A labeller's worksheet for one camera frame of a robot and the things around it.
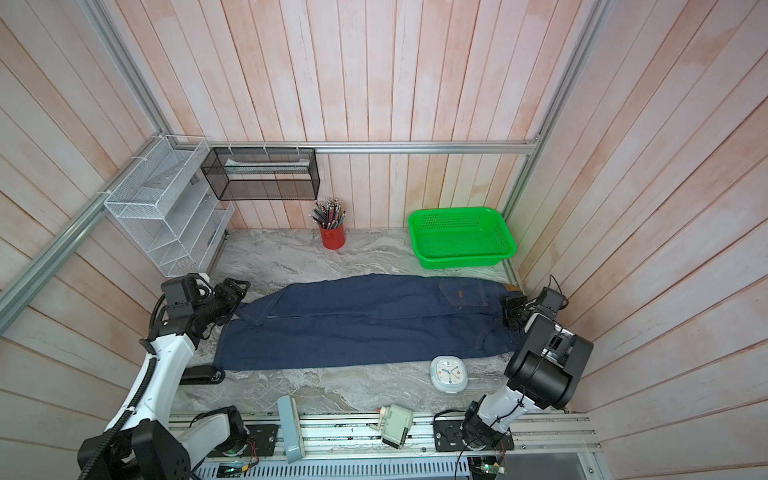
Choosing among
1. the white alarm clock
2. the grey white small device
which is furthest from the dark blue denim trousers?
the grey white small device

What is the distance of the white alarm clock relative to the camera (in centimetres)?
82

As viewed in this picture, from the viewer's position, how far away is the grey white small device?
0.71 meters

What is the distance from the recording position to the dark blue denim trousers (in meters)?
0.90

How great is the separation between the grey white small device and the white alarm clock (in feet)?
0.38
